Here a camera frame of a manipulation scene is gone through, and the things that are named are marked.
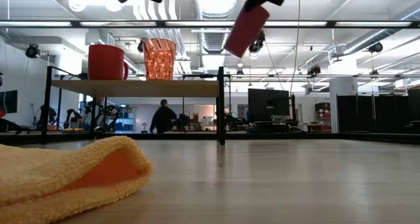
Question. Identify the dark red plain cup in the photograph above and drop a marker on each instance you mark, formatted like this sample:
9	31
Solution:
246	31

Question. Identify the background black robot arm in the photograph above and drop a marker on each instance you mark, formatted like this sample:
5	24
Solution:
73	117
106	115

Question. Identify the orange faceted glass cup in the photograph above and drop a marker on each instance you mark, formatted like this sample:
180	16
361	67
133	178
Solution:
159	59

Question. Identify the black computer monitor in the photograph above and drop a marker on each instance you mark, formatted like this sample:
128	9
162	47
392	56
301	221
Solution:
268	104

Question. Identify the person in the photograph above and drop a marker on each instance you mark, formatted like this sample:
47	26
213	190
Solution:
163	119

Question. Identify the white square column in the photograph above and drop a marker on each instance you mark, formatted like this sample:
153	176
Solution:
343	102

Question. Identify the black partition panels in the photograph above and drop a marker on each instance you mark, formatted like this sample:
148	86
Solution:
377	114

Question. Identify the yellow microfibre cloth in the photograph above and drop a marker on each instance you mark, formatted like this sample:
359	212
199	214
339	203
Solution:
49	174

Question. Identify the silver ceiling ventilation duct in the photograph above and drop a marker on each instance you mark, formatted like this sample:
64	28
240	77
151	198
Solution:
215	7

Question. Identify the black ceiling-mounted camera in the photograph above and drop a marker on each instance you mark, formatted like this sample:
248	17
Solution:
257	44
314	70
32	51
375	47

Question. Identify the black overhead light bar frame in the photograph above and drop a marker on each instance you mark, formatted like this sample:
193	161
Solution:
203	24

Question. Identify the wooden shelf with black frame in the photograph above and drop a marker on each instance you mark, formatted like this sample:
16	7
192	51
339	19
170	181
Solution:
131	88

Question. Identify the black table edge rail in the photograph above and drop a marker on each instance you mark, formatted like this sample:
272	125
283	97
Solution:
311	136

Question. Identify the black wall-mounted screen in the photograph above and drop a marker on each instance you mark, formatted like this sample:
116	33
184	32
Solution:
8	102

